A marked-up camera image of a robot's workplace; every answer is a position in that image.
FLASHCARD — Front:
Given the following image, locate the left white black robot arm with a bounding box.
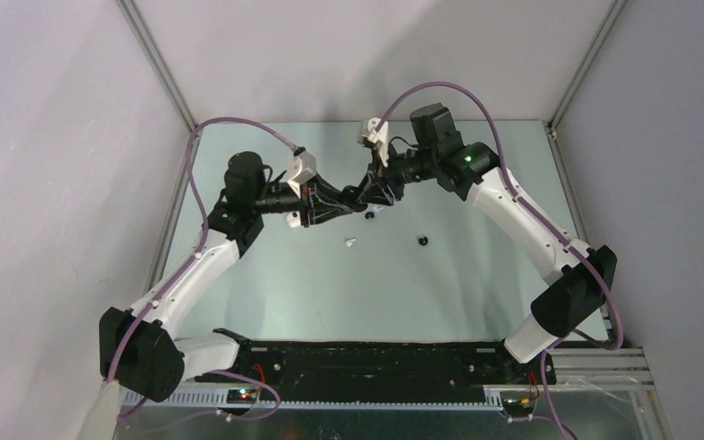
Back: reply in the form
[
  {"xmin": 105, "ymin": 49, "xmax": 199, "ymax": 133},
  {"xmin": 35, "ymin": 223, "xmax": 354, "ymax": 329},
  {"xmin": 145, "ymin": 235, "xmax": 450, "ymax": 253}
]
[{"xmin": 99, "ymin": 149, "xmax": 367, "ymax": 402}]

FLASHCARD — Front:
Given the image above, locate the aluminium frame rail front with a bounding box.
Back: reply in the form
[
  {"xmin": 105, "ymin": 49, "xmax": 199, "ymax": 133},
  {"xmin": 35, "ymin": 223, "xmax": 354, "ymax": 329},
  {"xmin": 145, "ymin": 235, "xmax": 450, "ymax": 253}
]
[{"xmin": 115, "ymin": 346, "xmax": 645, "ymax": 402}]

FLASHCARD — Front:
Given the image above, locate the left controller circuit board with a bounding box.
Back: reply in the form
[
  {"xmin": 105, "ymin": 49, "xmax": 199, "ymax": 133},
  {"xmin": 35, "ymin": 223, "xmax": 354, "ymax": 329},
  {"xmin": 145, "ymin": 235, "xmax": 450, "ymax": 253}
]
[{"xmin": 224, "ymin": 388, "xmax": 261, "ymax": 407}]

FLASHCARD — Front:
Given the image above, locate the white earbud charging case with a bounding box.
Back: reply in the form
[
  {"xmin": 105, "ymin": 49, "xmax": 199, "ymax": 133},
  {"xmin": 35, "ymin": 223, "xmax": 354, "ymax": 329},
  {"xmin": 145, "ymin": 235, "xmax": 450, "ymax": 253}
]
[{"xmin": 285, "ymin": 211, "xmax": 303, "ymax": 228}]

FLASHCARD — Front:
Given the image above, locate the right controller circuit board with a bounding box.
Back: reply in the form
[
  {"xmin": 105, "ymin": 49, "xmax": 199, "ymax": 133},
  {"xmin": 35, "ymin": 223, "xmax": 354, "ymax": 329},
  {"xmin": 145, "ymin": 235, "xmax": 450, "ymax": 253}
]
[{"xmin": 501, "ymin": 397, "xmax": 538, "ymax": 423}]

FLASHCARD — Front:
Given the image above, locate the black earbud charging case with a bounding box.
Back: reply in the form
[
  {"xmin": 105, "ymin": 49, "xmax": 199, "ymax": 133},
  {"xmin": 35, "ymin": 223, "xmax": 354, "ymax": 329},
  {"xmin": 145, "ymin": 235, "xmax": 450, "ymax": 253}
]
[{"xmin": 341, "ymin": 185, "xmax": 368, "ymax": 213}]

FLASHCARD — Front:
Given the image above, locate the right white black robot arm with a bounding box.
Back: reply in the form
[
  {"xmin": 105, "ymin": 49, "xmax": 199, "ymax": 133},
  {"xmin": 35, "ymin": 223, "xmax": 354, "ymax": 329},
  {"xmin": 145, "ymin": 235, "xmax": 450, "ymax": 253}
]
[{"xmin": 357, "ymin": 104, "xmax": 617, "ymax": 383}]

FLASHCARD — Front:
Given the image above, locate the grey slotted cable duct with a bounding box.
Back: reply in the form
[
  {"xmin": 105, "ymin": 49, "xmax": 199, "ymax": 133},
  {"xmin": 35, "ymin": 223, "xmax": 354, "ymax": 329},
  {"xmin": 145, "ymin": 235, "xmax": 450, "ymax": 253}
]
[{"xmin": 144, "ymin": 388, "xmax": 502, "ymax": 412}]

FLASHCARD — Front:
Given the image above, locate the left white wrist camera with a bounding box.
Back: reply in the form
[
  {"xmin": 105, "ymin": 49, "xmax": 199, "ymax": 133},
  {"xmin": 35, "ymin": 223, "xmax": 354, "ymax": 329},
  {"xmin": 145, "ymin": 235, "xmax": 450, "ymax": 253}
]
[{"xmin": 286, "ymin": 147, "xmax": 317, "ymax": 196}]

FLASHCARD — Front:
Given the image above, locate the controller circuit board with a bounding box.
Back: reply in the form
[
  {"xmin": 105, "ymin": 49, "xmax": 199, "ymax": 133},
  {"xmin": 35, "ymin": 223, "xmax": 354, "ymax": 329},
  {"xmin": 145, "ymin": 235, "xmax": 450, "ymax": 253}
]
[
  {"xmin": 224, "ymin": 388, "xmax": 261, "ymax": 407},
  {"xmin": 501, "ymin": 397, "xmax": 538, "ymax": 423}
]

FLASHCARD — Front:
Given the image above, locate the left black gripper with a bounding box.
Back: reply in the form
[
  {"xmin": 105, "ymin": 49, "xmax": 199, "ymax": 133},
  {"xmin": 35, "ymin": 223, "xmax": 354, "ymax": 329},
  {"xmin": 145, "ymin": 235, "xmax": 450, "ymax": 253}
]
[{"xmin": 251, "ymin": 172, "xmax": 352, "ymax": 228}]

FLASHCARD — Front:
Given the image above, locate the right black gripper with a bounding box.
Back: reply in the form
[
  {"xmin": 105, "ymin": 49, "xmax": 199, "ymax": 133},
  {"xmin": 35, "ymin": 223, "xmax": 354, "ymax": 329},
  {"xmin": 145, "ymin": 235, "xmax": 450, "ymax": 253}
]
[{"xmin": 357, "ymin": 140, "xmax": 438, "ymax": 207}]

